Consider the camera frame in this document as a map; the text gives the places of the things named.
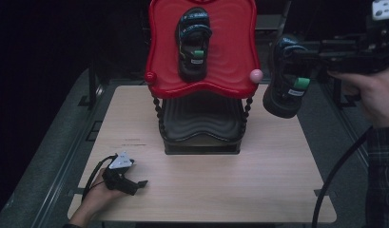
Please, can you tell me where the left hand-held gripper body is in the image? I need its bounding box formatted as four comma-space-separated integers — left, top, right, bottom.
101, 151, 140, 197

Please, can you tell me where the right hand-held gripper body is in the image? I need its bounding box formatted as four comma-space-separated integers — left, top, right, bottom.
317, 0, 389, 76

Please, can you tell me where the black sandal with blue straps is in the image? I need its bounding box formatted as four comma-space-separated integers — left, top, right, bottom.
262, 33, 312, 120
175, 7, 213, 84

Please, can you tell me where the red and black shoe rack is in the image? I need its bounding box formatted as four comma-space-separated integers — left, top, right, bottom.
144, 0, 264, 156

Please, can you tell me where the person's left hand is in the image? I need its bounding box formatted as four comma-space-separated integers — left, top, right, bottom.
82, 167, 127, 219

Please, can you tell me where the person's right hand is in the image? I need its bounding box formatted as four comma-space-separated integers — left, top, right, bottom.
327, 65, 389, 129

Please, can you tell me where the dark metal stand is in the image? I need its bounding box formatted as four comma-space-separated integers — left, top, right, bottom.
77, 56, 100, 110
331, 74, 362, 110

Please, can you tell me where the grey background shelf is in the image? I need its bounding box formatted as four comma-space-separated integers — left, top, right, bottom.
254, 12, 290, 44

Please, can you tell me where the person's plaid right sleeve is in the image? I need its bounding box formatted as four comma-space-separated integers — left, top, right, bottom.
365, 125, 389, 228

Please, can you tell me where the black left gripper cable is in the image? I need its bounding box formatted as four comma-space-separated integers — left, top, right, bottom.
81, 154, 119, 202

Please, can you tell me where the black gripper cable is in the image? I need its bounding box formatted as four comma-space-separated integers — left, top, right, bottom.
81, 154, 119, 202
310, 125, 374, 228

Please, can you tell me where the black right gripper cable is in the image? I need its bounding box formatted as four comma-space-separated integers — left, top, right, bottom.
310, 125, 374, 228

